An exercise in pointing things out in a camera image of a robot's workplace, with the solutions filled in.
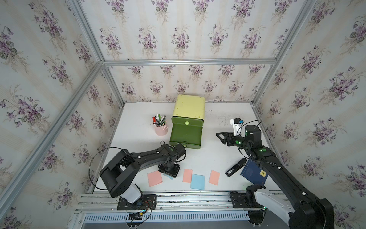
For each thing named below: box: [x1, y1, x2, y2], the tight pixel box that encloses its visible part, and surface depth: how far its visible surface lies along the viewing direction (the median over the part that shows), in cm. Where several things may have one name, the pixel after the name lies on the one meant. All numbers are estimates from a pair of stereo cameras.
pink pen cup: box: [153, 123, 169, 137], surface depth 100 cm
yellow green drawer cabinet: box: [171, 94, 206, 127], surface depth 90 cm
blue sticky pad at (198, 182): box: [190, 173, 205, 191], surface depth 82 cm
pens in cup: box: [152, 114, 167, 127], surface depth 97 cm
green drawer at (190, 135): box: [169, 123, 203, 150], surface depth 91 cm
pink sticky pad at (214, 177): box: [208, 169, 221, 186], surface depth 84 cm
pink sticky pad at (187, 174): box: [182, 168, 193, 184], surface depth 84 cm
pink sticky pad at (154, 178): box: [147, 170, 163, 188], surface depth 83 cm
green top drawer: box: [171, 115, 204, 127], surface depth 85 cm
